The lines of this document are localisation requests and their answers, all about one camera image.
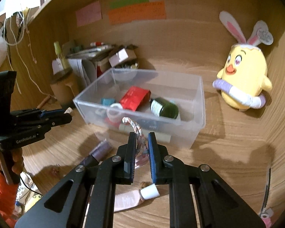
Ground orange sticky note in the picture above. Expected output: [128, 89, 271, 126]
[108, 1, 167, 25]

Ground small cardboard box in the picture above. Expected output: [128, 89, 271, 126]
[108, 48, 137, 67]

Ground clear plastic storage bin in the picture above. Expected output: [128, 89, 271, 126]
[74, 68, 206, 148]

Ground yellow chick plush toy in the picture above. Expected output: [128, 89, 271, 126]
[213, 11, 273, 111]

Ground white tape roll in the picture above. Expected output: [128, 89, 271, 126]
[106, 103, 124, 123]

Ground green spray bottle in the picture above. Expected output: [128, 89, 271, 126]
[54, 41, 69, 70]

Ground teal tape roll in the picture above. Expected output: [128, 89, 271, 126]
[101, 98, 116, 107]

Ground dark purple cosmetic bottle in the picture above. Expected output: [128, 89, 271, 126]
[80, 139, 113, 167]

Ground left hand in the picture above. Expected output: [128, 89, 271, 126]
[0, 148, 24, 176]

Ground dark green bottle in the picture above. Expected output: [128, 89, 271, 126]
[150, 97, 179, 119]

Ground white paper box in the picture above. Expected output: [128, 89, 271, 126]
[68, 59, 97, 88]

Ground red packet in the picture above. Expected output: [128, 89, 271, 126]
[119, 86, 151, 111]

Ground green sticky note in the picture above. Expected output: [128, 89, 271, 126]
[109, 0, 149, 9]

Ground pink tube white cap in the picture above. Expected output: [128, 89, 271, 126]
[114, 184, 160, 213]

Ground pink sticky note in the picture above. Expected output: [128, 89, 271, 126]
[75, 1, 102, 27]

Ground braided pink white bracelet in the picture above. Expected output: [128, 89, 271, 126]
[121, 116, 150, 169]

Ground white cable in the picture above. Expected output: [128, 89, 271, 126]
[0, 10, 57, 99]

